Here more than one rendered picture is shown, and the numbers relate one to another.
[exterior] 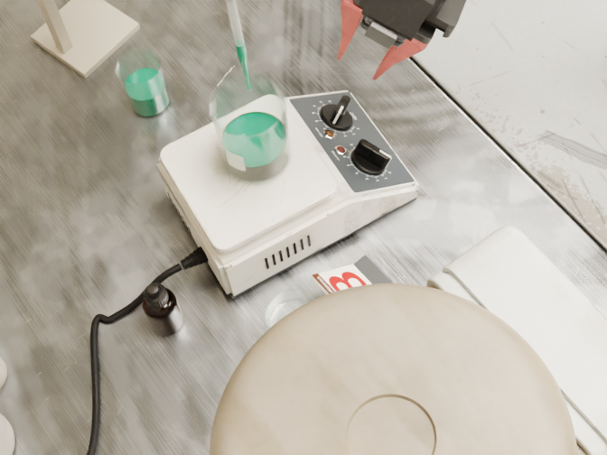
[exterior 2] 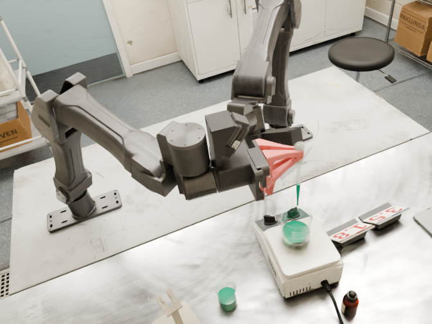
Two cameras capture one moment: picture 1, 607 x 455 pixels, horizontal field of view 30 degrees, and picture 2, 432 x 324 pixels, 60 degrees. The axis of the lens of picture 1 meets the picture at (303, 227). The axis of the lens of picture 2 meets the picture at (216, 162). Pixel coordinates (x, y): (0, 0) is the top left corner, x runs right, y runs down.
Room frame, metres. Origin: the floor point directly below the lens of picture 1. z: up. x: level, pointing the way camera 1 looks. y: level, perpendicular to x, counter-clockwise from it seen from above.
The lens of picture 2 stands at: (0.55, 0.51, 1.64)
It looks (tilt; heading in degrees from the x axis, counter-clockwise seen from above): 41 degrees down; 284
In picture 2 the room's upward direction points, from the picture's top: 10 degrees counter-clockwise
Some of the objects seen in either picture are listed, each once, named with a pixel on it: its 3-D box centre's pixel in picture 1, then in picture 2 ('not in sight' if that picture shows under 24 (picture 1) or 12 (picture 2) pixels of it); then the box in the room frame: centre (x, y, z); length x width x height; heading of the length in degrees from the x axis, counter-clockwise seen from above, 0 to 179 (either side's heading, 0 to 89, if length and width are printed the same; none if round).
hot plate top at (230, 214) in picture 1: (247, 171); (301, 244); (0.52, 0.04, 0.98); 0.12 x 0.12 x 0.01; 22
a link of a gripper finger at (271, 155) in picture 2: not in sight; (274, 155); (0.57, 0.03, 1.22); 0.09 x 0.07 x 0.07; 22
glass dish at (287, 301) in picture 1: (296, 321); (353, 258); (0.40, 0.02, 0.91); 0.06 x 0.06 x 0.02
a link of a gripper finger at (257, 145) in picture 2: not in sight; (278, 162); (0.56, 0.05, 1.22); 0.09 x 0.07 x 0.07; 22
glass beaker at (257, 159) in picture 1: (252, 128); (294, 227); (0.53, 0.03, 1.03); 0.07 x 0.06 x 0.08; 5
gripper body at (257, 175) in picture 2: not in sight; (234, 170); (0.63, 0.07, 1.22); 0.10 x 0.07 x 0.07; 112
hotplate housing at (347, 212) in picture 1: (278, 183); (295, 247); (0.53, 0.02, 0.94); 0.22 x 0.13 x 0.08; 112
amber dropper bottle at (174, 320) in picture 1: (160, 304); (350, 301); (0.43, 0.13, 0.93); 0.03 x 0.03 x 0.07
